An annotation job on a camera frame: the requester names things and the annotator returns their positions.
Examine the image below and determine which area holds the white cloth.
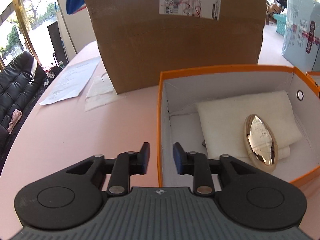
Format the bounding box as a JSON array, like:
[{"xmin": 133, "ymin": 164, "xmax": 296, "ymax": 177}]
[{"xmin": 196, "ymin": 90, "xmax": 302, "ymax": 159}]

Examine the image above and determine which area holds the gold oval case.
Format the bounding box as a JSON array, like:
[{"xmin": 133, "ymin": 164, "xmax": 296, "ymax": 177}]
[{"xmin": 244, "ymin": 114, "xmax": 278, "ymax": 173}]

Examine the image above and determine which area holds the orange shoe box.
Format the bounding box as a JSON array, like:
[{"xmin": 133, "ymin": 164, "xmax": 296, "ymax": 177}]
[{"xmin": 157, "ymin": 65, "xmax": 319, "ymax": 187}]

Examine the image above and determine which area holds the white paper document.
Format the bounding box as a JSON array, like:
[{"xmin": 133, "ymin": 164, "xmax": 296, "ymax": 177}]
[{"xmin": 39, "ymin": 57, "xmax": 100, "ymax": 106}]

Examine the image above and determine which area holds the black bag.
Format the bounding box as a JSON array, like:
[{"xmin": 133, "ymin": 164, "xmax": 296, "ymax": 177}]
[{"xmin": 47, "ymin": 66, "xmax": 62, "ymax": 83}]

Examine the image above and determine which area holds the black leather sofa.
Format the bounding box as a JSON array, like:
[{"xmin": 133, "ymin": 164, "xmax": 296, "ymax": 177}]
[{"xmin": 1, "ymin": 51, "xmax": 47, "ymax": 162}]

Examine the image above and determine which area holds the large brown cardboard box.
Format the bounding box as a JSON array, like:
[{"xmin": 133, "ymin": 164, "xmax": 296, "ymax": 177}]
[{"xmin": 85, "ymin": 0, "xmax": 266, "ymax": 94}]

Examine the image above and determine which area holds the orange box lid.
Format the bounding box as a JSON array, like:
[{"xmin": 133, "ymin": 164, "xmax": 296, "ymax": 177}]
[{"xmin": 306, "ymin": 72, "xmax": 320, "ymax": 87}]

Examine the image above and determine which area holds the light blue cardboard box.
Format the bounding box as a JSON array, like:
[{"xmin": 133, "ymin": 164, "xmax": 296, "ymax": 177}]
[{"xmin": 282, "ymin": 0, "xmax": 319, "ymax": 72}]

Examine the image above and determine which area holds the teal flat box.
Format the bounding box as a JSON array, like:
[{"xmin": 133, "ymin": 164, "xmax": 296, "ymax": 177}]
[{"xmin": 273, "ymin": 14, "xmax": 287, "ymax": 36}]

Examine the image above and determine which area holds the woman in plaid jacket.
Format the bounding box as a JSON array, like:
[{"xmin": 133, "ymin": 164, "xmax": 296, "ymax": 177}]
[{"xmin": 265, "ymin": 0, "xmax": 287, "ymax": 25}]

